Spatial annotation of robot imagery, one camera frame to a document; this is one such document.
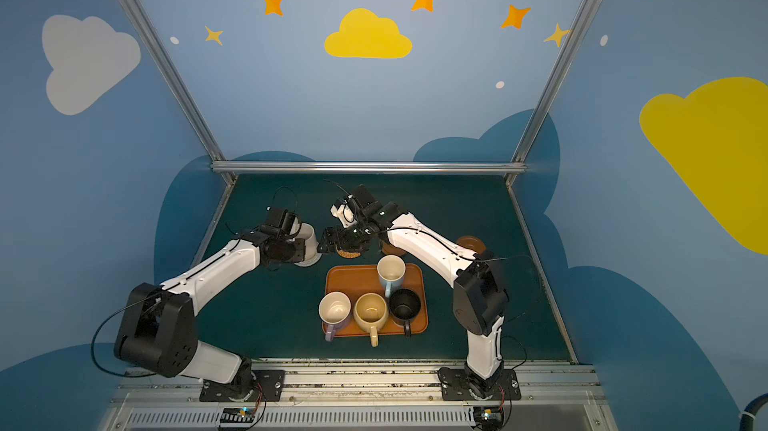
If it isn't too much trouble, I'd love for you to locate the white speckled mug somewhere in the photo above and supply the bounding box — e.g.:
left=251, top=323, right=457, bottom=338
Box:
left=289, top=223, right=322, bottom=268

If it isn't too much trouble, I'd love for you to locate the brown wooden coaster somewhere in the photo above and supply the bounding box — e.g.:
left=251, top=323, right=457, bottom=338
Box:
left=380, top=241, right=408, bottom=257
left=456, top=236, right=487, bottom=256

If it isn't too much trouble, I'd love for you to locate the light blue mug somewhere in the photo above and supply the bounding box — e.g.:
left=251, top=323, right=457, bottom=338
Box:
left=376, top=255, right=406, bottom=299

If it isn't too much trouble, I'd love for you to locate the woven rattan coaster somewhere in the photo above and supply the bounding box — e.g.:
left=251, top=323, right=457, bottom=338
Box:
left=336, top=249, right=361, bottom=259

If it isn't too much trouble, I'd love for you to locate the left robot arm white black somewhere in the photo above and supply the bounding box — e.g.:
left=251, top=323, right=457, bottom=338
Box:
left=114, top=208, right=319, bottom=384

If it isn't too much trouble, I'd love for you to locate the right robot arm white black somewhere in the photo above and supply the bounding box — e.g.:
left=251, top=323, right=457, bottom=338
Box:
left=318, top=185, right=510, bottom=399

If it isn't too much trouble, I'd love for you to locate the orange wooden tray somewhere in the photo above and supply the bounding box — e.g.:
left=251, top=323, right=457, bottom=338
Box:
left=325, top=264, right=429, bottom=338

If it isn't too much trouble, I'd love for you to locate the lilac mug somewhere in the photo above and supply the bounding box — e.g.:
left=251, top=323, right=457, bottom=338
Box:
left=318, top=291, right=352, bottom=342

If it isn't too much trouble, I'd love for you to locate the yellow beige mug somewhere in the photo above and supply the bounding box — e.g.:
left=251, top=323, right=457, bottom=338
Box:
left=353, top=293, right=389, bottom=347

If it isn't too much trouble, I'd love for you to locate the black mug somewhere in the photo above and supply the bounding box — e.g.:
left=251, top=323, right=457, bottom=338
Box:
left=388, top=288, right=421, bottom=338

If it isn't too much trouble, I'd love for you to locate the rear aluminium crossbar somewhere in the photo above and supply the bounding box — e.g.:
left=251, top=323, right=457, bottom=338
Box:
left=211, top=161, right=527, bottom=175

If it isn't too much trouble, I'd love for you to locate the left controller board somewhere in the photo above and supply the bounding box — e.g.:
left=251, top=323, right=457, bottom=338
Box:
left=217, top=407, right=256, bottom=430

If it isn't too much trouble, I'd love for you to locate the controller board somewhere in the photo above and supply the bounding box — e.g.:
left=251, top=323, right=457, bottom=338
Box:
left=472, top=407, right=504, bottom=431
left=217, top=407, right=256, bottom=430

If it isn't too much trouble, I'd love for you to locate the right controller board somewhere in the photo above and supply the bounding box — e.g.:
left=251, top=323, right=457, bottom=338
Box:
left=472, top=407, right=504, bottom=431

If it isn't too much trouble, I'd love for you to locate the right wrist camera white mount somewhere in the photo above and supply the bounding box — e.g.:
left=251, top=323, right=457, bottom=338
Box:
left=330, top=201, right=356, bottom=228

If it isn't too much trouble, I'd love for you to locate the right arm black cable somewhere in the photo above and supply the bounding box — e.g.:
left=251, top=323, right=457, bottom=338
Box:
left=323, top=178, right=544, bottom=372

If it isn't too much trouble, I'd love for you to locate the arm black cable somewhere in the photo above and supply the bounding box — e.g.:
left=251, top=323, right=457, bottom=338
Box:
left=323, top=178, right=544, bottom=372
left=89, top=186, right=301, bottom=379

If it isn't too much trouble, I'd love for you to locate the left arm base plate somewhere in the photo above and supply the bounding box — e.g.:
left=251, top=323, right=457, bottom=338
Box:
left=199, top=369, right=285, bottom=403

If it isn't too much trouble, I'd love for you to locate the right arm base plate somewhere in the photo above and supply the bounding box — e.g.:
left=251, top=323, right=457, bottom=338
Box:
left=436, top=367, right=522, bottom=401

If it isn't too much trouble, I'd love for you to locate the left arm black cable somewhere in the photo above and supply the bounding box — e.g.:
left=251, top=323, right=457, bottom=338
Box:
left=89, top=186, right=301, bottom=379

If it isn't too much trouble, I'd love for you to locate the aluminium rail front frame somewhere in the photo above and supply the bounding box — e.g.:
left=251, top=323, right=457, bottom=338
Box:
left=99, top=359, right=618, bottom=430

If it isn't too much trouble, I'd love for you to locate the left aluminium frame post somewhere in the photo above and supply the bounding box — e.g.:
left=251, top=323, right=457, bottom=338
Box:
left=118, top=0, right=226, bottom=164

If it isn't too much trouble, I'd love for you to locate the aluminium frame post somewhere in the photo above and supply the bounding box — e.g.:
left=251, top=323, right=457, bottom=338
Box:
left=504, top=0, right=603, bottom=192
left=118, top=0, right=226, bottom=164

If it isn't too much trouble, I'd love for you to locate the right aluminium frame post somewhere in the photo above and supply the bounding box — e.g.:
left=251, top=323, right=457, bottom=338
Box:
left=504, top=0, right=603, bottom=192

